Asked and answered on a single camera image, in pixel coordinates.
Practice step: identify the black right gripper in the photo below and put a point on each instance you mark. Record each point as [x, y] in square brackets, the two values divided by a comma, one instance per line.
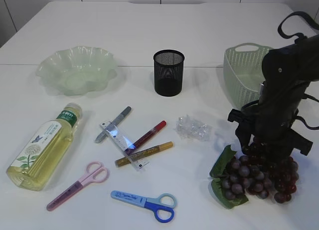
[270, 120]

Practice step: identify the purple grape bunch with leaves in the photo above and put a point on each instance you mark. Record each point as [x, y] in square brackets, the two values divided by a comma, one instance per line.
[258, 171]

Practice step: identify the clear plastic sheet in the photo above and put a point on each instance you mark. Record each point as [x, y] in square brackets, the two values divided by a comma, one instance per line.
[188, 127]

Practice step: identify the yellow tea bottle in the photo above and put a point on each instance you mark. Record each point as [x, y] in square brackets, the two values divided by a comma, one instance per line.
[37, 161]

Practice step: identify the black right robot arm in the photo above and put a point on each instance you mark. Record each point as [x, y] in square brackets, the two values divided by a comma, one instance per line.
[288, 72]

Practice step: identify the green plastic woven basket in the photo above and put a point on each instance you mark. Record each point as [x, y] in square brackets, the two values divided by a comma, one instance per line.
[242, 72]

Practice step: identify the black mesh pen holder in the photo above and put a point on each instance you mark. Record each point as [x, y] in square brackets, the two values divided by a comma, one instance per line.
[168, 72]

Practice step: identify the red glitter pen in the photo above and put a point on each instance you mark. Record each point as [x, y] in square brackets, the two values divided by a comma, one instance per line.
[142, 140]

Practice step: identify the silver glitter pen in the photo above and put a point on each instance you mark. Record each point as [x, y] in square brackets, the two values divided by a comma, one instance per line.
[114, 123]

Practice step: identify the clear plastic ruler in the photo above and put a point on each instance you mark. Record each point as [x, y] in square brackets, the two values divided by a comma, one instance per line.
[126, 147]

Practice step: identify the gold glitter pen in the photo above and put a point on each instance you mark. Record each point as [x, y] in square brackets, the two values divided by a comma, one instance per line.
[145, 153]

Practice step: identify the green wavy glass plate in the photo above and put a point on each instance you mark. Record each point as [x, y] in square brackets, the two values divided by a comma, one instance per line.
[78, 70]

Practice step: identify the blue scissors with sheath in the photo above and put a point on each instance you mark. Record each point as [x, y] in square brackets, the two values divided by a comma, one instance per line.
[153, 204]

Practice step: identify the pink scissors with sheath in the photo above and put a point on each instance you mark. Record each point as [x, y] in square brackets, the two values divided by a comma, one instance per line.
[95, 172]

